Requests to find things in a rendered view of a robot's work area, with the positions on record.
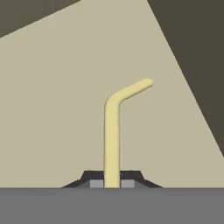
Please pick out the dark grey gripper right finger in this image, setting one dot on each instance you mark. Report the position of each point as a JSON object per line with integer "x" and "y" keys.
{"x": 131, "y": 180}

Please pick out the pale yellow bent straw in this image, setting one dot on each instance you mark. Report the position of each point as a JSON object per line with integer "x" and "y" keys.
{"x": 112, "y": 140}

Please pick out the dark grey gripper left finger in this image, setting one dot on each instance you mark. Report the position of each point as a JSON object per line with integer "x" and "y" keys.
{"x": 90, "y": 180}

